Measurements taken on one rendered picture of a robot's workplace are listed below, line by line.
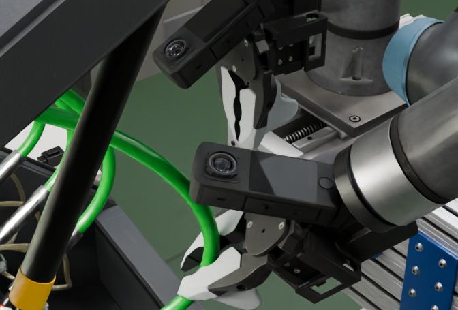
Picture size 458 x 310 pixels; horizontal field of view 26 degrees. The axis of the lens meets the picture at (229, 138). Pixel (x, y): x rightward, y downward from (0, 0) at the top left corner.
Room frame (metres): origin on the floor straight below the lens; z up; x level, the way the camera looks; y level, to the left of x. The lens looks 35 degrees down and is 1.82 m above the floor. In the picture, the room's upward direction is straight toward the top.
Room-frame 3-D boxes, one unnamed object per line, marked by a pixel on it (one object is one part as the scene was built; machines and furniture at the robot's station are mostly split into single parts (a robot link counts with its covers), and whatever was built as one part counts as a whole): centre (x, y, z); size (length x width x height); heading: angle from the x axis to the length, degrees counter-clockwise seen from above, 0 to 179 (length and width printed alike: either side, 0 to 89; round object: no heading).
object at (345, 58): (1.29, -0.19, 1.09); 0.15 x 0.15 x 0.10
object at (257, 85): (0.79, -0.03, 1.32); 0.05 x 0.02 x 0.09; 31
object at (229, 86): (0.84, -0.03, 1.28); 0.06 x 0.03 x 0.09; 121
